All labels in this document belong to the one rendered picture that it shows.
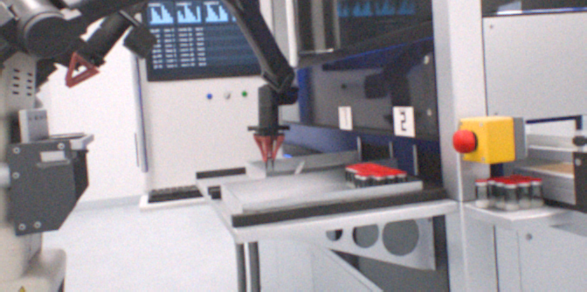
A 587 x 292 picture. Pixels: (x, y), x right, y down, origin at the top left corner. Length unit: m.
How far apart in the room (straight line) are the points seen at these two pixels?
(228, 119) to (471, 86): 1.05
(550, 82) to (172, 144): 1.21
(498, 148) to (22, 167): 0.80
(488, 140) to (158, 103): 1.21
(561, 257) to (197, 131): 1.18
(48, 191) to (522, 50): 0.88
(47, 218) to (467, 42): 0.80
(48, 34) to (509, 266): 0.88
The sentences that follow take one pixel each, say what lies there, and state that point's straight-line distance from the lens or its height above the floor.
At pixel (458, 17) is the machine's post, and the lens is 1.02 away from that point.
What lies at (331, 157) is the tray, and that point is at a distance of 1.61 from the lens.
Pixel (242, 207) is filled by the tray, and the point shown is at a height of 0.91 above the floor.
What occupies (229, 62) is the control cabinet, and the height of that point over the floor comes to 1.22.
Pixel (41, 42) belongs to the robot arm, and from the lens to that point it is 0.96.
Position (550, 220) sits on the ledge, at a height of 0.87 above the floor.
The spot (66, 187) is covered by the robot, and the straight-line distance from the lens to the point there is 1.06.
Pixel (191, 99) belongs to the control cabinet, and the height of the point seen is 1.10.
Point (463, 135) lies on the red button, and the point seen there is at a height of 1.01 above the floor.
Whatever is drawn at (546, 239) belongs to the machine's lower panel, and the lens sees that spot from 1.14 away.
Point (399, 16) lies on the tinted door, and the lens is 1.19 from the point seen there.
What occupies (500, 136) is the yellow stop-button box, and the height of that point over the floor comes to 1.00.
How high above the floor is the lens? 1.09
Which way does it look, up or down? 3 degrees down
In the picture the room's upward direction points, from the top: 4 degrees counter-clockwise
